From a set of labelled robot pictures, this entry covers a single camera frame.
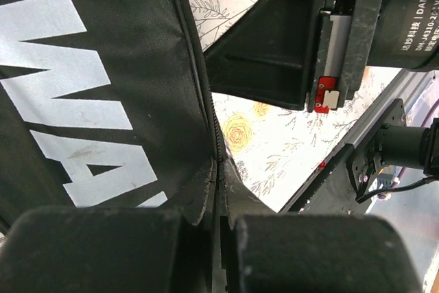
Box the floral patterned table mat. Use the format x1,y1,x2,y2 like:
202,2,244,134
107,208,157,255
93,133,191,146
189,0,398,211

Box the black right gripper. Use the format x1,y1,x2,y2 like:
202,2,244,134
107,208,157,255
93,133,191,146
306,0,438,113

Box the black Crossway racket cover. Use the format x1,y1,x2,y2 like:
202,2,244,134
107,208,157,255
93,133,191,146
1,0,222,233

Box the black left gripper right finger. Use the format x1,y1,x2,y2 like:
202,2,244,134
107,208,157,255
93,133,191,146
218,160,422,292

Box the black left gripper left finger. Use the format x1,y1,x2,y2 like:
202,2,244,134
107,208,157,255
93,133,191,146
1,160,217,292

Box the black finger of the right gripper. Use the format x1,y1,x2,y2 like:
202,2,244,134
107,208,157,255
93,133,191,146
204,0,325,110

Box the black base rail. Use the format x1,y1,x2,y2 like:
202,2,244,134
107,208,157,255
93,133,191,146
281,70,438,214

